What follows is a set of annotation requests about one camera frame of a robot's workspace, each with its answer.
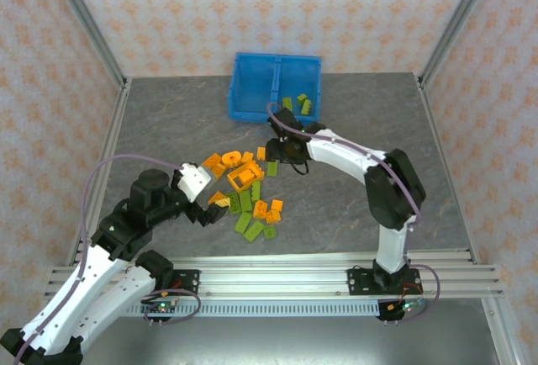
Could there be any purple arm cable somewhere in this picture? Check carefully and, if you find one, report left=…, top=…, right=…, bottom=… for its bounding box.
left=266, top=102, right=441, bottom=324
left=12, top=153, right=202, bottom=365

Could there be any large hollow orange lego frame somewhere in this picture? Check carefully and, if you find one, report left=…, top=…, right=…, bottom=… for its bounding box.
left=226, top=160, right=266, bottom=193

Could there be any aluminium side rail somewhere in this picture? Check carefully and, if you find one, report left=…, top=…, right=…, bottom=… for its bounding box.
left=415, top=74, right=480, bottom=265
left=66, top=77, right=134, bottom=267

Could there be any blue two-compartment plastic bin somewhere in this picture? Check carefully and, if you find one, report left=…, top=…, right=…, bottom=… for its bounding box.
left=228, top=51, right=324, bottom=127

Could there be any aluminium frame leg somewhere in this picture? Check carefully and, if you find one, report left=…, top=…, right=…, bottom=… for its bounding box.
left=481, top=297, right=518, bottom=365

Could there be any wide aluminium mounting rail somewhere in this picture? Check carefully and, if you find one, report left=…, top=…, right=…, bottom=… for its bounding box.
left=45, top=249, right=504, bottom=299

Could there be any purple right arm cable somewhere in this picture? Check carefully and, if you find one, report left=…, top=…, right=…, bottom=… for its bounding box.
left=266, top=102, right=441, bottom=324

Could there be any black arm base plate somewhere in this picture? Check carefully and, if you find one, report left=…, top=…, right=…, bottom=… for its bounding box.
left=346, top=267, right=422, bottom=298
left=167, top=269, right=201, bottom=297

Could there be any slotted white cable duct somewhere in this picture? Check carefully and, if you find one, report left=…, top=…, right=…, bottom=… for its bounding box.
left=125, top=300, right=382, bottom=319

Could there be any small controller circuit board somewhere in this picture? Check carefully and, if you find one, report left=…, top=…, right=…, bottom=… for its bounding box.
left=386, top=299, right=425, bottom=315
left=140, top=300, right=177, bottom=315

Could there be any aluminium frame post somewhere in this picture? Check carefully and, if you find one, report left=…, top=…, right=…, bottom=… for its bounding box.
left=418, top=0, right=504, bottom=88
left=44, top=0, right=129, bottom=91

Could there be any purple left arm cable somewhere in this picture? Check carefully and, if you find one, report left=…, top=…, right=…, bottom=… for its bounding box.
left=12, top=153, right=202, bottom=365

